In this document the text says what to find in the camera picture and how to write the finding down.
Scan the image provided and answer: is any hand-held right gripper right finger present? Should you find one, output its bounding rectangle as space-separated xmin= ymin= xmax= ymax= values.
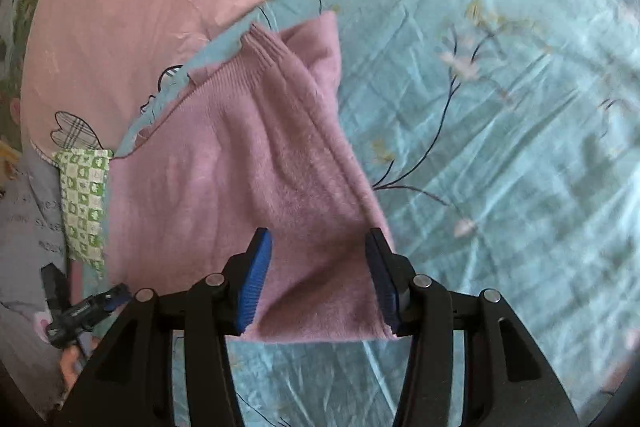
xmin=364 ymin=227 xmax=582 ymax=427

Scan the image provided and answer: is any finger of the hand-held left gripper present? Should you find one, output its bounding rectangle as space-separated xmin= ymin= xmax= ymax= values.
xmin=96 ymin=284 xmax=133 ymax=314

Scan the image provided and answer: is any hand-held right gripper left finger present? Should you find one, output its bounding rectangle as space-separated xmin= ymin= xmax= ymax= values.
xmin=52 ymin=227 xmax=274 ymax=427

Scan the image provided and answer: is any purple knit sweater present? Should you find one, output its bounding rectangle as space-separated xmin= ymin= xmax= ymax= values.
xmin=104 ymin=11 xmax=397 ymax=344

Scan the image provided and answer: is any person's left hand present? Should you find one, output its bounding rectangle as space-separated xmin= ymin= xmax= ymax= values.
xmin=59 ymin=333 xmax=100 ymax=387

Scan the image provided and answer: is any grey printed pillow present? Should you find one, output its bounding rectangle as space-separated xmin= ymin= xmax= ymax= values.
xmin=0 ymin=142 xmax=103 ymax=420

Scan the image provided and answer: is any green checkered pillow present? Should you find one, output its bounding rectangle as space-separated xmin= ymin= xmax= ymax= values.
xmin=53 ymin=148 xmax=114 ymax=279

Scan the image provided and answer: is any teal floral bedsheet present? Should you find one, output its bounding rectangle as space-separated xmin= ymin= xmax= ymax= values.
xmin=114 ymin=0 xmax=640 ymax=427

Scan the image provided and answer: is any pink quilt with plaid hearts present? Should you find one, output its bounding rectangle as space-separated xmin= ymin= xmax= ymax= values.
xmin=22 ymin=0 xmax=568 ymax=160

